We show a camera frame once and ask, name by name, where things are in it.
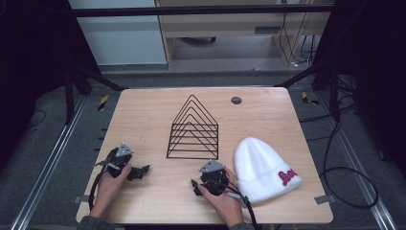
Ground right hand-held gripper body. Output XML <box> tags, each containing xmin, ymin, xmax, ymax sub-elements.
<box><xmin>197</xmin><ymin>158</ymin><xmax>232</xmax><ymax>196</ymax></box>

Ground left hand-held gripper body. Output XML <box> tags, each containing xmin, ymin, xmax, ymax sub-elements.
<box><xmin>102</xmin><ymin>143</ymin><xmax>135</xmax><ymax>179</ymax></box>

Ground person's right hand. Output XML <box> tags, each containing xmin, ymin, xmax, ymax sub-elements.
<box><xmin>198</xmin><ymin>167</ymin><xmax>245</xmax><ymax>229</ymax></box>

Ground person's left hand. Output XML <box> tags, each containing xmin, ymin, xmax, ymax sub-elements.
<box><xmin>89</xmin><ymin>163</ymin><xmax>133</xmax><ymax>220</ymax></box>

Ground white knit beanie hat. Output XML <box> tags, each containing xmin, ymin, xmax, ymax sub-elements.
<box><xmin>234</xmin><ymin>136</ymin><xmax>304</xmax><ymax>206</ymax></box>

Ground yellow black striped tape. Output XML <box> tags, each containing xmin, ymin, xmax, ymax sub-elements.
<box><xmin>301</xmin><ymin>91</ymin><xmax>320</xmax><ymax>106</ymax></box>
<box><xmin>97</xmin><ymin>94</ymin><xmax>110</xmax><ymax>113</ymax></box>

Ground grey tape piece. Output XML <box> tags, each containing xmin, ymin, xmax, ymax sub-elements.
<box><xmin>313</xmin><ymin>194</ymin><xmax>338</xmax><ymax>206</ymax></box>
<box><xmin>72</xmin><ymin>194</ymin><xmax>91</xmax><ymax>205</ymax></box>

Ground black metal stand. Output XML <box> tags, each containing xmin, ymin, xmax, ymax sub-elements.
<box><xmin>274</xmin><ymin>58</ymin><xmax>342</xmax><ymax>123</ymax></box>
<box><xmin>62</xmin><ymin>61</ymin><xmax>127</xmax><ymax>127</ymax></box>

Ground white cabinet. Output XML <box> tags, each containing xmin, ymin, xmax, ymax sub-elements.
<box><xmin>67</xmin><ymin>0</ymin><xmax>169</xmax><ymax>67</ymax></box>

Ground black curtain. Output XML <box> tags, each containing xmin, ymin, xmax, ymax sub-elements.
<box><xmin>310</xmin><ymin>0</ymin><xmax>406</xmax><ymax>180</ymax></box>
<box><xmin>0</xmin><ymin>0</ymin><xmax>103</xmax><ymax>173</ymax></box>

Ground light wooden desk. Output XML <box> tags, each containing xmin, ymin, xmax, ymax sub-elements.
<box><xmin>154</xmin><ymin>0</ymin><xmax>337</xmax><ymax>70</ymax></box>

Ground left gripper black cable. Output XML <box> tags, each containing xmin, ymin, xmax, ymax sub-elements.
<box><xmin>87</xmin><ymin>148</ymin><xmax>120</xmax><ymax>212</ymax></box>

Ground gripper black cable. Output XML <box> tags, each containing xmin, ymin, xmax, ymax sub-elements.
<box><xmin>219</xmin><ymin>178</ymin><xmax>262</xmax><ymax>230</ymax></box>
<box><xmin>87</xmin><ymin>148</ymin><xmax>120</xmax><ymax>212</ymax></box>

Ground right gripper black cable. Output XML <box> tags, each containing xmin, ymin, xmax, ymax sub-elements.
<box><xmin>219</xmin><ymin>178</ymin><xmax>262</xmax><ymax>230</ymax></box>

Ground black wire file rack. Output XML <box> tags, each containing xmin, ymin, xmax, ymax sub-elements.
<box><xmin>166</xmin><ymin>94</ymin><xmax>220</xmax><ymax>161</ymax></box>

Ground aluminium floor rail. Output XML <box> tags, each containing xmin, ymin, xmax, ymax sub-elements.
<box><xmin>9</xmin><ymin>95</ymin><xmax>89</xmax><ymax>230</ymax></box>
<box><xmin>315</xmin><ymin>90</ymin><xmax>398</xmax><ymax>230</ymax></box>

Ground black looped floor cable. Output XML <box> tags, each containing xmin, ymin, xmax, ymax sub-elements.
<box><xmin>319</xmin><ymin>119</ymin><xmax>380</xmax><ymax>210</ymax></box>

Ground cables under wooden desk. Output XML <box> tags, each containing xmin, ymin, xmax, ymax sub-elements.
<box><xmin>277</xmin><ymin>11</ymin><xmax>319</xmax><ymax>69</ymax></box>

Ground black horizontal frame bar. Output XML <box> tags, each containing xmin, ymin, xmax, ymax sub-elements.
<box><xmin>69</xmin><ymin>3</ymin><xmax>335</xmax><ymax>19</ymax></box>

